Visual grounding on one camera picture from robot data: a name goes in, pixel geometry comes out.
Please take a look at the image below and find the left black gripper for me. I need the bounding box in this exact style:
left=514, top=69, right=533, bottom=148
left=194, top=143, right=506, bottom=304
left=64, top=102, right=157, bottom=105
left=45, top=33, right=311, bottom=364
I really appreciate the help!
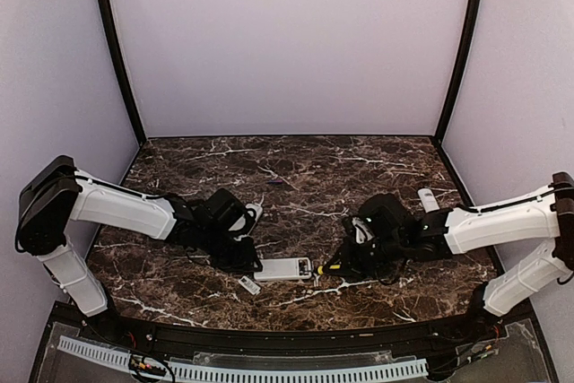
left=199, top=225, right=263, bottom=273

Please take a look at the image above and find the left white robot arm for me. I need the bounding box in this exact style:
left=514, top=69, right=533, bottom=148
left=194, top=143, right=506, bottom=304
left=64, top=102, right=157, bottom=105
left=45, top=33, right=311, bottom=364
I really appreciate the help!
left=14, top=155, right=263, bottom=344

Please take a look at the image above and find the white remote with display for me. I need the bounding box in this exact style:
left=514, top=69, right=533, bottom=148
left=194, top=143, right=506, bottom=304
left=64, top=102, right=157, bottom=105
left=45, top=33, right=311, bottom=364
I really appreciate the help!
left=246, top=204, right=263, bottom=222

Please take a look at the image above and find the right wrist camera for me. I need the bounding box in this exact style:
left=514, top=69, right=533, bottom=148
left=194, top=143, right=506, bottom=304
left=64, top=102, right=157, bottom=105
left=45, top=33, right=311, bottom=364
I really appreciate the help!
left=343, top=216, right=375, bottom=245

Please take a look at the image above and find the black front table rail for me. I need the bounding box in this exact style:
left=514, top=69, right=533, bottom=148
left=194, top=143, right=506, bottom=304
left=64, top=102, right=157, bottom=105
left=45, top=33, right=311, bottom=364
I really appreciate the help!
left=78, top=314, right=496, bottom=357

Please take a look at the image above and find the white slotted cable duct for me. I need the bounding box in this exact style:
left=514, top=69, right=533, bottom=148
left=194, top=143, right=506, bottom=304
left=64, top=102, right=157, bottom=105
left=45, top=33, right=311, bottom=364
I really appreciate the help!
left=57, top=335, right=429, bottom=382

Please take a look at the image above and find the yellow handled screwdriver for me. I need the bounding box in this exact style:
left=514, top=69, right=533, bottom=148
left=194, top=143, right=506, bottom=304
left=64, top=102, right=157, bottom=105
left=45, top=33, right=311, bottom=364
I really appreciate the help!
left=314, top=264, right=341, bottom=275

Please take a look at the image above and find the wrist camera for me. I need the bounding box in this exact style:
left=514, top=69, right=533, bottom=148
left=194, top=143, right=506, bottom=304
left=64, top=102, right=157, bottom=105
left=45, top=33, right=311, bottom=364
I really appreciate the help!
left=229, top=210, right=257, bottom=238
left=343, top=216, right=375, bottom=245

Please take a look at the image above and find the black frame post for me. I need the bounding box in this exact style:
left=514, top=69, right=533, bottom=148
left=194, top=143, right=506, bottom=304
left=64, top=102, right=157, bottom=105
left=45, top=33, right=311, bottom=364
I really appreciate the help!
left=97, top=0, right=147, bottom=146
left=433, top=0, right=481, bottom=147

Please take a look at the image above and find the white battery compartment cover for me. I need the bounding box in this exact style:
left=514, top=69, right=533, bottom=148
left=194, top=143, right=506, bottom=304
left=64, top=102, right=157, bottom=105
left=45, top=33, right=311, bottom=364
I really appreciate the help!
left=238, top=275, right=261, bottom=295

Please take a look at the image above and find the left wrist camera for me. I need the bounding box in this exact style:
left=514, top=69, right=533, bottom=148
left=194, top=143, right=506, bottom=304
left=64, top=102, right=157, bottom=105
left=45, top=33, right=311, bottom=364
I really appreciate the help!
left=229, top=210, right=257, bottom=238

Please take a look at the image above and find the left black frame post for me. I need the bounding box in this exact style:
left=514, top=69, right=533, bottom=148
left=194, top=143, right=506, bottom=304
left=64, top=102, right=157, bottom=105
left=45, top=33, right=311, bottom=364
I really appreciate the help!
left=97, top=0, right=147, bottom=146

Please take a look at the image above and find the white remote control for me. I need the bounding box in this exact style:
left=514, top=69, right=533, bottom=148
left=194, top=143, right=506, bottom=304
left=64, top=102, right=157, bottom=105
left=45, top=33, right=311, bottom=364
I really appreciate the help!
left=417, top=188, right=439, bottom=213
left=254, top=257, right=313, bottom=282

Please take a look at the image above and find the right black frame post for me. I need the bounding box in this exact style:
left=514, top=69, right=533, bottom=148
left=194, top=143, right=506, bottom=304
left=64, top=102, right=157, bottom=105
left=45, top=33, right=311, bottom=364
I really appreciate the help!
left=433, top=0, right=481, bottom=147

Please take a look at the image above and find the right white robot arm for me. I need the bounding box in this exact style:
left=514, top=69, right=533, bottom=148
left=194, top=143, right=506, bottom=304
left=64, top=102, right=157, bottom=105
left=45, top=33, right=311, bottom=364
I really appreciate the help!
left=317, top=172, right=573, bottom=342

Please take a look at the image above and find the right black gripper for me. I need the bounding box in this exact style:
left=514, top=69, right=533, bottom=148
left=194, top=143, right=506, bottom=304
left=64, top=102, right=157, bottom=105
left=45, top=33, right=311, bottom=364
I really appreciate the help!
left=324, top=231, right=407, bottom=280

